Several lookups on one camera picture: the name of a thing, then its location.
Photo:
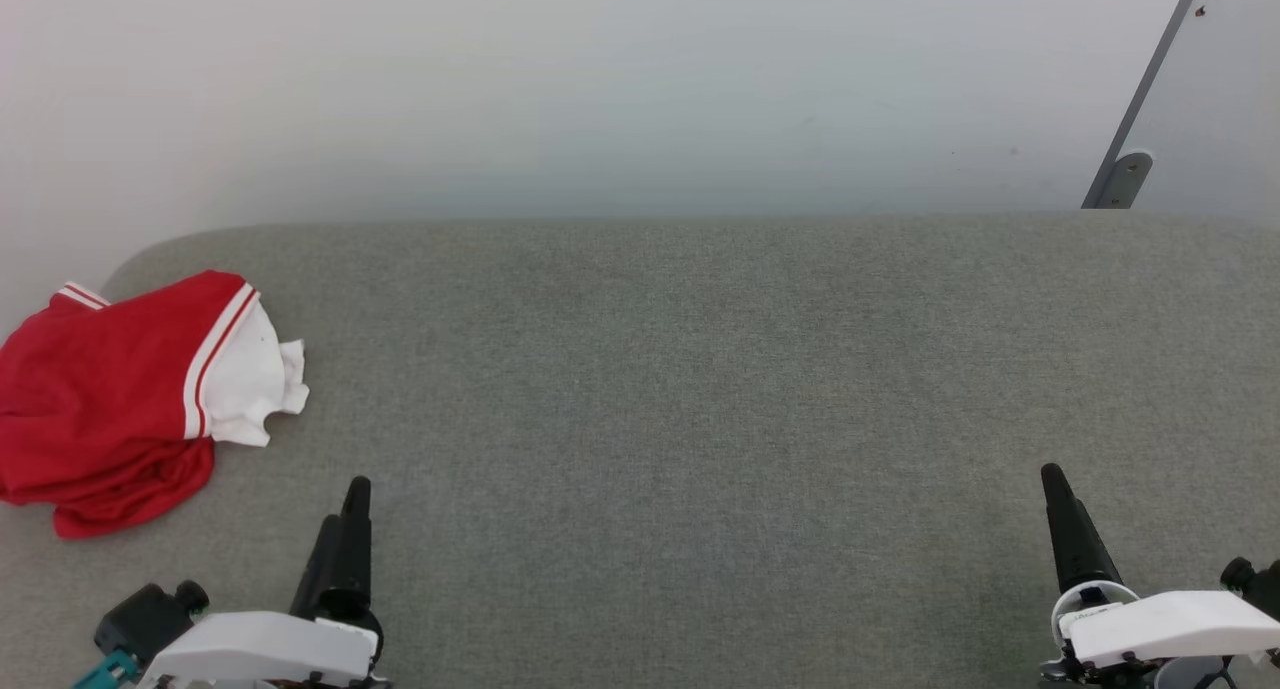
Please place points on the grey metal wall rail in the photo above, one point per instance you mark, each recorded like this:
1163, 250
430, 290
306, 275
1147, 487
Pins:
1150, 79

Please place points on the wrist black camera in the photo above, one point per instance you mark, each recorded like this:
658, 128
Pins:
1258, 581
150, 619

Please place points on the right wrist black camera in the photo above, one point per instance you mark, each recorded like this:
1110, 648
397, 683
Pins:
1258, 581

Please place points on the red Bulls 23 jersey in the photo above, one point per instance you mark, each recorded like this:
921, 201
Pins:
90, 409

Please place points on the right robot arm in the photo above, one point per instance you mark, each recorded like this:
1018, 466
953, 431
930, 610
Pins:
1195, 675

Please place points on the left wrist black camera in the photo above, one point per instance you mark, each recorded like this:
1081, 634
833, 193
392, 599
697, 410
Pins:
150, 619

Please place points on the grey fabric sofa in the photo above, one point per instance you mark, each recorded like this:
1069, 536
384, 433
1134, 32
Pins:
700, 399

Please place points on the grey metal rail bracket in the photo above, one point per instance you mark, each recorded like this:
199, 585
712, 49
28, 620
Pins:
1125, 179

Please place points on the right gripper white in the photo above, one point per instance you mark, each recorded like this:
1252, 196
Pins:
1170, 624

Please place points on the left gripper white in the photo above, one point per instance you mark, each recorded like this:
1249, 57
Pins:
260, 649

